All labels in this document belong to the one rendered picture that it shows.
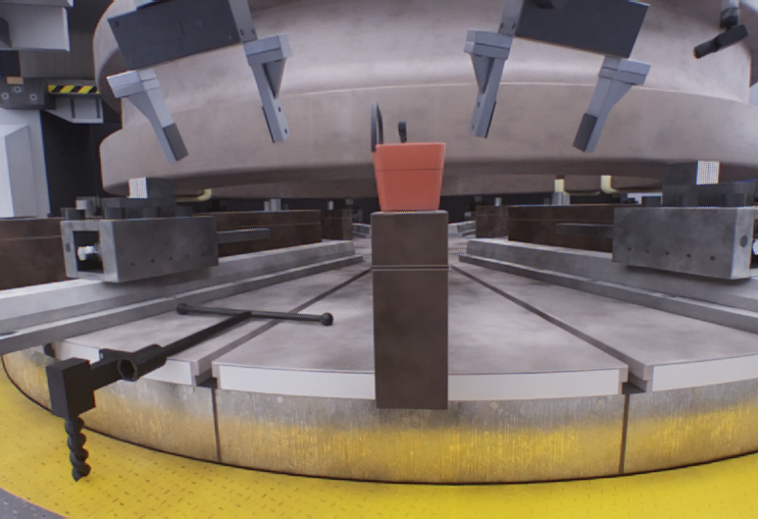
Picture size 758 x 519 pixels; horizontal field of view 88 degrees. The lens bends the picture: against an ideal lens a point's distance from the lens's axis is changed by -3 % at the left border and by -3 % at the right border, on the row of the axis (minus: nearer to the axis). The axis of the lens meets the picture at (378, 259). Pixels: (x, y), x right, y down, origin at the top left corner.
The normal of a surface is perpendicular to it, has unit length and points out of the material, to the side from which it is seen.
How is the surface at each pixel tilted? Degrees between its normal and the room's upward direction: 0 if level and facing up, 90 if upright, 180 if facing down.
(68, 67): 90
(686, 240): 90
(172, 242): 90
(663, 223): 90
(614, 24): 113
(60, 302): 71
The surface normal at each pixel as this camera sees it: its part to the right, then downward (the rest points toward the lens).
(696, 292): -0.95, 0.06
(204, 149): -0.43, 0.12
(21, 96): 0.26, 0.11
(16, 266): 0.65, 0.08
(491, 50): 0.11, 0.51
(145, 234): 0.89, 0.04
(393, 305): -0.08, 0.13
